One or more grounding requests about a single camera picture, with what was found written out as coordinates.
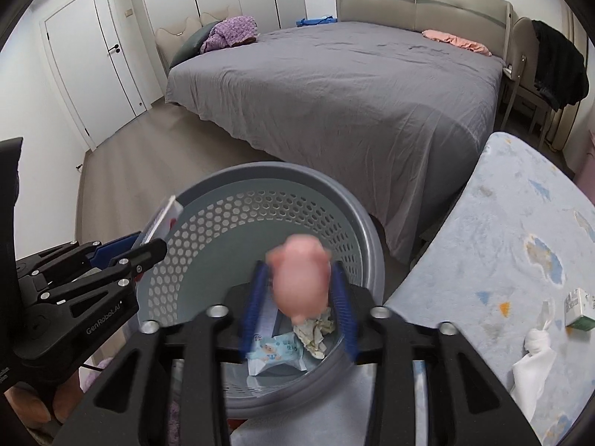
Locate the purple knitted blanket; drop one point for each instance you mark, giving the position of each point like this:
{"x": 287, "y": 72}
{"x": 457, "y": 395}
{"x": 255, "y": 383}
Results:
{"x": 231, "y": 32}

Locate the beige chair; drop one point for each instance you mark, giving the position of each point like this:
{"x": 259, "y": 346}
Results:
{"x": 520, "y": 71}

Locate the purple fuzzy cloth below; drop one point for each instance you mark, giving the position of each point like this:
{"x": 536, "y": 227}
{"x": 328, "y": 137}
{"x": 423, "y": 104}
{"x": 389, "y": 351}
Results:
{"x": 133, "y": 401}

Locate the crumpled paper in basket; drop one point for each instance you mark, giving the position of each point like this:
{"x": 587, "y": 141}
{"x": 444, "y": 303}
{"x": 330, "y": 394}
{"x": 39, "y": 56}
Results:
{"x": 313, "y": 331}

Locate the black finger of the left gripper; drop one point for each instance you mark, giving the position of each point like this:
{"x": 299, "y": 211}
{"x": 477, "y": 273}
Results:
{"x": 62, "y": 282}

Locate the white double door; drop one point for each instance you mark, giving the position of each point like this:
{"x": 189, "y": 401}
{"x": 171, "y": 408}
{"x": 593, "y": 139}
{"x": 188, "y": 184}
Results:
{"x": 92, "y": 68}

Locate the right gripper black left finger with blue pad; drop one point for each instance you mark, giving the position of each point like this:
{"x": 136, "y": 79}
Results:
{"x": 218, "y": 335}

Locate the grey perforated trash basket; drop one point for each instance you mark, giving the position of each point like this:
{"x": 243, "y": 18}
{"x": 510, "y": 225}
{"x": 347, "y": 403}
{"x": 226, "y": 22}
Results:
{"x": 227, "y": 223}

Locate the dark green cushion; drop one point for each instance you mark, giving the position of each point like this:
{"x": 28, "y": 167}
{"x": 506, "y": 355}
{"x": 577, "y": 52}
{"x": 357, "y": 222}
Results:
{"x": 192, "y": 46}

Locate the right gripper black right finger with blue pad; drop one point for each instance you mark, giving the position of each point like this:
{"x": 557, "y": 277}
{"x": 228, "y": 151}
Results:
{"x": 429, "y": 383}

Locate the white tissue cloth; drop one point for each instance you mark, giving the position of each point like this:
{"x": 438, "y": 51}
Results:
{"x": 532, "y": 370}

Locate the light blue patterned blanket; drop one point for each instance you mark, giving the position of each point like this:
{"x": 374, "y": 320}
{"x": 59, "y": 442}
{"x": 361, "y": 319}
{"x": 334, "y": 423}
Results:
{"x": 521, "y": 233}

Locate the pink storage box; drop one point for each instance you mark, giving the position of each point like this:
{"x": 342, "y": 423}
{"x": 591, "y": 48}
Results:
{"x": 585, "y": 177}

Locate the beige crown-shaped bench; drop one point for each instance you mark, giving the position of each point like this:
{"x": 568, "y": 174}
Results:
{"x": 170, "y": 39}

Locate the pink garment on bed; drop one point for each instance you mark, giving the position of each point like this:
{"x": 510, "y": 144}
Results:
{"x": 457, "y": 41}

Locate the green white carton box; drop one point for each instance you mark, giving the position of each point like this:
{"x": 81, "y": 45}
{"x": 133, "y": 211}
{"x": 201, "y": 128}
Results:
{"x": 579, "y": 310}

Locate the left hand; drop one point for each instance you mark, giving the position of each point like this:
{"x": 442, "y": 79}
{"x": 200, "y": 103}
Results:
{"x": 34, "y": 414}

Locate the grey bed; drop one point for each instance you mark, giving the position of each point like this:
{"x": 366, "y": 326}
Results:
{"x": 397, "y": 119}

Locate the beige upholstered headboard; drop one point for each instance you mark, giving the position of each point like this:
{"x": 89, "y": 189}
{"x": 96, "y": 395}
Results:
{"x": 488, "y": 22}

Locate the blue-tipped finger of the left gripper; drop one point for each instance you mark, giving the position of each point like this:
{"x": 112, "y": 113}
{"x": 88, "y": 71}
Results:
{"x": 86, "y": 256}

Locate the pink soft toy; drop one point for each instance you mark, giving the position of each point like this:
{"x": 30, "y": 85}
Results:
{"x": 300, "y": 277}

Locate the blue garment on bed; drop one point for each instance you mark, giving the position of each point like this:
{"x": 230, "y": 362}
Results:
{"x": 306, "y": 22}

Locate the black jacket on chair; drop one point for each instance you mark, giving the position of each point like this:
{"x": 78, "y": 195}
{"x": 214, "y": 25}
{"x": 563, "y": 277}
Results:
{"x": 560, "y": 78}

